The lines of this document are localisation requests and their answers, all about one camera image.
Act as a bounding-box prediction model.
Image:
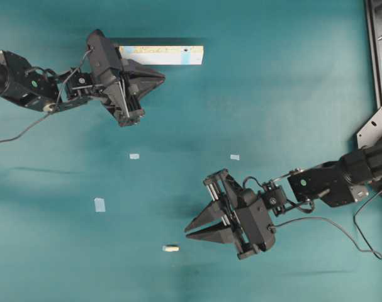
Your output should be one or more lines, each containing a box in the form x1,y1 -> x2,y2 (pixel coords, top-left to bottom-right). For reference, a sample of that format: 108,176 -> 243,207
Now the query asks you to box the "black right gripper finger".
184,200 -> 225,232
186,223 -> 241,245

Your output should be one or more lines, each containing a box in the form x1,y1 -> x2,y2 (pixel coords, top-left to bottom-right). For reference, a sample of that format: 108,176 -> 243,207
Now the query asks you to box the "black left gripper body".
98,58 -> 146,127

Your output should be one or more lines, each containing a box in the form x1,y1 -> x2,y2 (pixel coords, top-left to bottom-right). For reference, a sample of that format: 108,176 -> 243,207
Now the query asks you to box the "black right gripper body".
203,169 -> 260,260

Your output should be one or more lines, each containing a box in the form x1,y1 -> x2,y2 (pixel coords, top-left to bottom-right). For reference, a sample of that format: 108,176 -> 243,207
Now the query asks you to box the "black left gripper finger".
134,81 -> 163,102
123,59 -> 166,82

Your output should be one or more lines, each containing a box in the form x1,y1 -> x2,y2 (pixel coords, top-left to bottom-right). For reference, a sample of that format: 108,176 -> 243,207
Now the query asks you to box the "short wooden rod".
166,245 -> 180,252

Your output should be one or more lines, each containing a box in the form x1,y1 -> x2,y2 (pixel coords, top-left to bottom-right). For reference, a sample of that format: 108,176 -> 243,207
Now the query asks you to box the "white particle wooden board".
119,45 -> 204,65

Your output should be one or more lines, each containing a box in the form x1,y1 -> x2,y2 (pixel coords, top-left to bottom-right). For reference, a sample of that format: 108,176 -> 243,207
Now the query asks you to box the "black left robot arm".
0,50 -> 166,126

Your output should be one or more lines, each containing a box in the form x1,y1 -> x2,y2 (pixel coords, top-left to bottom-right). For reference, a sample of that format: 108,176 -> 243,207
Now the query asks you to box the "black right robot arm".
184,107 -> 382,260

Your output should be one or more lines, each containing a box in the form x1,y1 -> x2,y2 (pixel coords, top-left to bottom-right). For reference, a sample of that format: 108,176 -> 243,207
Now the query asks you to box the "blue tape marker lower-left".
94,198 -> 106,213

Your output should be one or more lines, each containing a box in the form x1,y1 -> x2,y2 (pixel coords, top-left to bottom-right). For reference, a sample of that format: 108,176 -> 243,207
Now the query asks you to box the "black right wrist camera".
235,189 -> 276,252

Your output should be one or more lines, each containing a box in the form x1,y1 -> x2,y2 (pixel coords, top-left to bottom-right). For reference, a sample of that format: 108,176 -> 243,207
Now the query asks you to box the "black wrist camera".
86,30 -> 122,87
235,189 -> 276,252

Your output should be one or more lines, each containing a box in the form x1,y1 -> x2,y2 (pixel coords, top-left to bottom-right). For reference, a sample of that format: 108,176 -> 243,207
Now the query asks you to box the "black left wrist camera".
86,30 -> 122,87

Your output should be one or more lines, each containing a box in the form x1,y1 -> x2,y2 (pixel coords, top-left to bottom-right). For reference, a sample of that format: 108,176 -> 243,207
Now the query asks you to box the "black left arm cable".
0,45 -> 96,145

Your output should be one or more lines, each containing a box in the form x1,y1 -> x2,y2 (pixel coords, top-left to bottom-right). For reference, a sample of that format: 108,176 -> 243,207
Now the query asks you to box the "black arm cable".
271,188 -> 382,260
0,45 -> 96,145

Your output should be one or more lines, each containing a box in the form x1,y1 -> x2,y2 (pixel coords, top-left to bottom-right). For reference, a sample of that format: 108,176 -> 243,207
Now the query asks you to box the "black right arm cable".
271,188 -> 382,260

